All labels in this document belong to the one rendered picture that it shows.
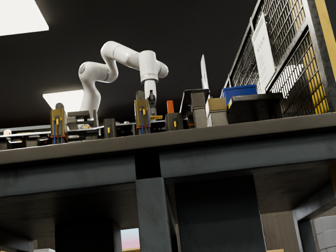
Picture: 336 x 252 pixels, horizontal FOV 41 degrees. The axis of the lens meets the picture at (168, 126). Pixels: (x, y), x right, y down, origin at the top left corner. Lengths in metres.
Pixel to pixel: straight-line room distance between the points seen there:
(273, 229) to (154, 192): 10.24
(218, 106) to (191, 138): 0.78
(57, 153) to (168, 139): 0.30
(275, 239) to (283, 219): 0.52
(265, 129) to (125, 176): 0.40
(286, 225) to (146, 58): 9.58
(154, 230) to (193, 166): 0.20
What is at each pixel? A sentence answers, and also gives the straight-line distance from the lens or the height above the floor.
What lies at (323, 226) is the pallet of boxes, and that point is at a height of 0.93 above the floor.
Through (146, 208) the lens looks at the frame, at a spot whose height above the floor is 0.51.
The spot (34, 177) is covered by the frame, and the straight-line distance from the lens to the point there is 1.29.
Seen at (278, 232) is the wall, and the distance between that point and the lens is 11.42.
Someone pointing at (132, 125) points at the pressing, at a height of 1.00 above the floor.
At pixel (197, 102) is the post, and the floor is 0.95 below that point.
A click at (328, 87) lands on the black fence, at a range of 1.56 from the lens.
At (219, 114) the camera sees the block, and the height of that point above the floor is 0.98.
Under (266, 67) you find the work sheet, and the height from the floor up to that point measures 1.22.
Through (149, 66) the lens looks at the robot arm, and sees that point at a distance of 2.16.
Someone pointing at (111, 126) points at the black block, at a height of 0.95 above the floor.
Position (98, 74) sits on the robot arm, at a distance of 2.52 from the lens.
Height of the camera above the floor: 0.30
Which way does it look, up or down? 20 degrees up
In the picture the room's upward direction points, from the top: 6 degrees counter-clockwise
